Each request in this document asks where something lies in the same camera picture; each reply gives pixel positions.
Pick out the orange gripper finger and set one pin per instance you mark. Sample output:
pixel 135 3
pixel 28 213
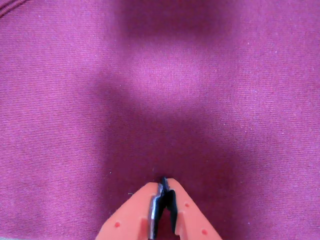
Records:
pixel 190 217
pixel 130 215

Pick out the dark red fabric trousers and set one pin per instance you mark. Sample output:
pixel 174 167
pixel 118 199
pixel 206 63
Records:
pixel 160 75

